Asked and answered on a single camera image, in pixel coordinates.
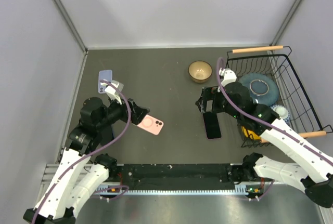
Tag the black wire basket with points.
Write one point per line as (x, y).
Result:
(276, 66)

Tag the tan ceramic bowl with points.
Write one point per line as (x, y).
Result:
(200, 71)

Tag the lavender phone case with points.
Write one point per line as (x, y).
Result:
(105, 75)

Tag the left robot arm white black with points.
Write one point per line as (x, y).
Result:
(82, 167)

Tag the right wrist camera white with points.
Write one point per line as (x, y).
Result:
(226, 76)

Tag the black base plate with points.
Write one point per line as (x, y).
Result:
(178, 176)

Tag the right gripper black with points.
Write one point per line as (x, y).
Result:
(208, 93)

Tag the blue white patterned bowl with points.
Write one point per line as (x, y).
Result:
(282, 111)

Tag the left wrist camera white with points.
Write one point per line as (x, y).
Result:
(112, 90)

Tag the pink phone case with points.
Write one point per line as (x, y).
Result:
(151, 125)

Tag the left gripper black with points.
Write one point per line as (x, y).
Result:
(138, 113)

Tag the yellow bowl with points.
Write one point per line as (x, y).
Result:
(250, 134)

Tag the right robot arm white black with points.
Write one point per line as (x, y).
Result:
(286, 141)

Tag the aluminium rail frame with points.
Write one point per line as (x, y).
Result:
(68, 191)

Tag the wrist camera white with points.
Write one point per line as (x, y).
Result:
(112, 90)
(226, 76)

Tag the blue ceramic plate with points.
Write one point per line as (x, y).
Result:
(262, 89)

